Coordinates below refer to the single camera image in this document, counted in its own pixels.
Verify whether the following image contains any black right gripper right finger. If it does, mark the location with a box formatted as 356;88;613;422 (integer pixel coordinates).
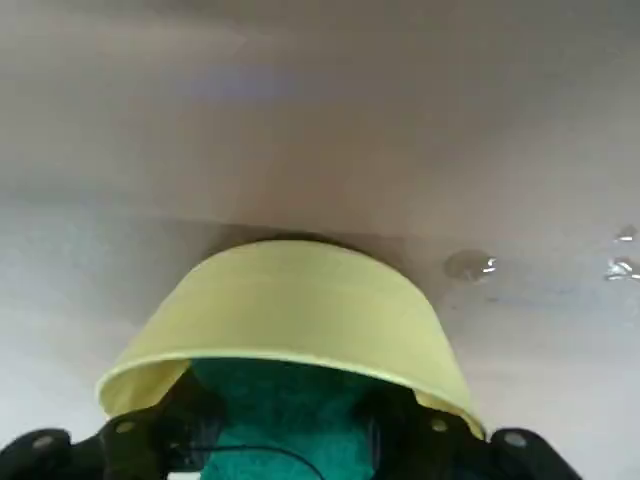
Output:
352;392;589;480

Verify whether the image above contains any thin black cable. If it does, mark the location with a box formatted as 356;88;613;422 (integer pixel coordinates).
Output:
169;442;326;480

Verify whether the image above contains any green and yellow sponge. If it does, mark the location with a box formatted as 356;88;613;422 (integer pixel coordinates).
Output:
187;357;401;480

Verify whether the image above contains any yellow bowl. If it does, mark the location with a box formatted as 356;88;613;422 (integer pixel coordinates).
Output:
95;239;487;441

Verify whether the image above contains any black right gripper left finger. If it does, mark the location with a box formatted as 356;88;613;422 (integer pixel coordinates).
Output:
0;372;227;480

